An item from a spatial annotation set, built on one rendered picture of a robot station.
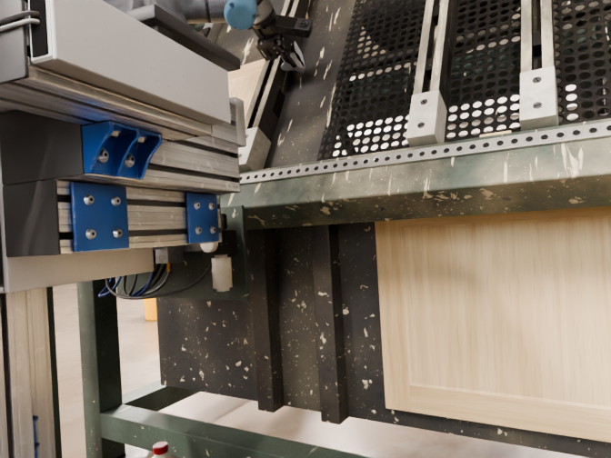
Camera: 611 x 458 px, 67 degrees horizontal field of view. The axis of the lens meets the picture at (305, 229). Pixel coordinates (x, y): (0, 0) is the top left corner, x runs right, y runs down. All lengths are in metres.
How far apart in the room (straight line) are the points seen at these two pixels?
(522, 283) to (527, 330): 0.11
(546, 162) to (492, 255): 0.32
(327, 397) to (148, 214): 0.83
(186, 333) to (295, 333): 0.46
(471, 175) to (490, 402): 0.57
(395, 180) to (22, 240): 0.68
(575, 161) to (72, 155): 0.79
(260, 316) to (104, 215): 0.85
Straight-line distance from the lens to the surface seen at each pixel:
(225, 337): 1.62
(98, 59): 0.46
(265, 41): 1.40
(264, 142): 1.31
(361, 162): 1.06
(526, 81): 1.05
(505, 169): 0.95
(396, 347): 1.28
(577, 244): 1.17
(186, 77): 0.56
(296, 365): 1.47
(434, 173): 0.98
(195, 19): 1.24
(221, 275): 1.15
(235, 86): 1.62
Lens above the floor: 0.73
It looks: level
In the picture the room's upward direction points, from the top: 3 degrees counter-clockwise
